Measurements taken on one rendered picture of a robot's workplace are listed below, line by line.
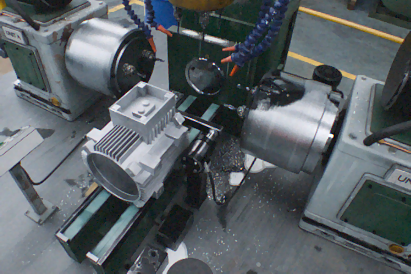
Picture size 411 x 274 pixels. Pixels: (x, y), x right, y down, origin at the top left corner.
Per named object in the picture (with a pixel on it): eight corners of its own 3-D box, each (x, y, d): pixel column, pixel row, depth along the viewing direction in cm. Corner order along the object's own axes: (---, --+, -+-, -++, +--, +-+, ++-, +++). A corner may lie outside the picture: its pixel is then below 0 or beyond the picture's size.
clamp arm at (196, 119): (223, 133, 83) (147, 103, 91) (224, 125, 81) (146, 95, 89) (218, 140, 81) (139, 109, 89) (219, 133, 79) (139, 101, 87)
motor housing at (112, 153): (136, 137, 92) (128, 87, 79) (190, 162, 86) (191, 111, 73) (90, 185, 78) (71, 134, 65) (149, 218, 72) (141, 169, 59)
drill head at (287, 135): (240, 108, 105) (251, 43, 88) (361, 152, 92) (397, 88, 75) (207, 157, 88) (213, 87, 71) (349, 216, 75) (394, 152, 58)
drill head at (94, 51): (94, 56, 125) (82, -2, 108) (167, 82, 114) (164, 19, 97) (48, 87, 109) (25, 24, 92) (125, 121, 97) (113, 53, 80)
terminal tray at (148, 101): (142, 103, 80) (139, 81, 75) (177, 117, 77) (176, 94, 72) (112, 130, 72) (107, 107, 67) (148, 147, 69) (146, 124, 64)
